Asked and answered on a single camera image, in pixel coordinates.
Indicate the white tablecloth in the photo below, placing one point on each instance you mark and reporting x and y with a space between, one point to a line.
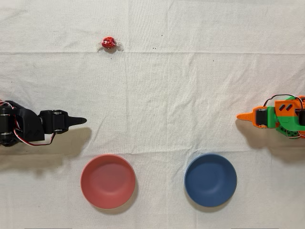
155 95

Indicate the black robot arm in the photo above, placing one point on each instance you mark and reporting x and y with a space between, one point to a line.
28 124

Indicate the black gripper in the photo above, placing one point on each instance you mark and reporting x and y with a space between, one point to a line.
56 121

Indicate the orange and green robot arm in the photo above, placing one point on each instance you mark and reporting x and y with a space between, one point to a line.
286 119

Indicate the red bowl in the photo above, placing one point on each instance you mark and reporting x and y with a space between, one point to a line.
108 183

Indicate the red candy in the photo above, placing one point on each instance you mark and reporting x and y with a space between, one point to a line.
108 43

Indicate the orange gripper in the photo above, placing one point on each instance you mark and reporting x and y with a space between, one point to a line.
261 117

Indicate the blue bowl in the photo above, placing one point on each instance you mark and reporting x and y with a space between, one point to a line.
210 181

